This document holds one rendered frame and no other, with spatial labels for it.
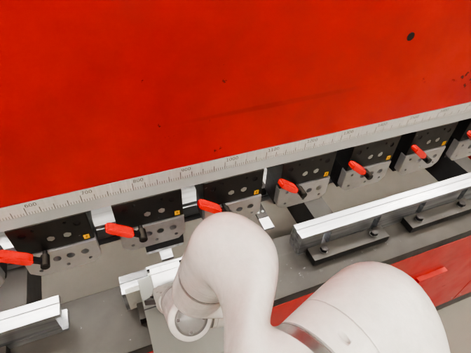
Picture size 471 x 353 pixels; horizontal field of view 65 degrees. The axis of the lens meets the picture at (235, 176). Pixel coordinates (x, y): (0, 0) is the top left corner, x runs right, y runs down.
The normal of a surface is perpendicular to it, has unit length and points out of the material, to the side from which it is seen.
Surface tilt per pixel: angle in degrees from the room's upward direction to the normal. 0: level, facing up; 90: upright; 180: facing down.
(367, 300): 6
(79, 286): 0
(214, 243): 43
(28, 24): 90
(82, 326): 0
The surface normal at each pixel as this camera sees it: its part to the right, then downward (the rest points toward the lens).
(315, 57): 0.36, 0.66
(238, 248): -0.33, -0.60
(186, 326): 0.26, -0.09
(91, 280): 0.04, -0.71
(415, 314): 0.38, -0.36
